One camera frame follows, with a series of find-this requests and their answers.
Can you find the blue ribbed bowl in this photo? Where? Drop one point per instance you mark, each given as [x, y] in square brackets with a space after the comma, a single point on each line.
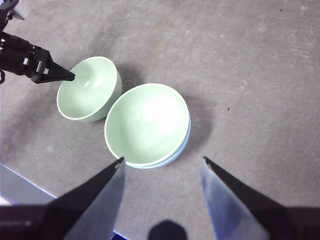
[150, 166]

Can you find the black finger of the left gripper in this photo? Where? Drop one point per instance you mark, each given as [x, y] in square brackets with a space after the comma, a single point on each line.
[55, 73]

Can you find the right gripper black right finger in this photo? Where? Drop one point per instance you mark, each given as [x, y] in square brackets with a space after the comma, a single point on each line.
[237, 207]

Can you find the green ribbed bowl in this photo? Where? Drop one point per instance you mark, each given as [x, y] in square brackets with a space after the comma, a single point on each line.
[85, 100]
[147, 125]

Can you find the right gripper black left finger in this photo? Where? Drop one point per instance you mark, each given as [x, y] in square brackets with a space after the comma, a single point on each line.
[95, 205]

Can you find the pale grey left wrist camera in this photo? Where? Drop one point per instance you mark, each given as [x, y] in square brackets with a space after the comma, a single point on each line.
[20, 12]

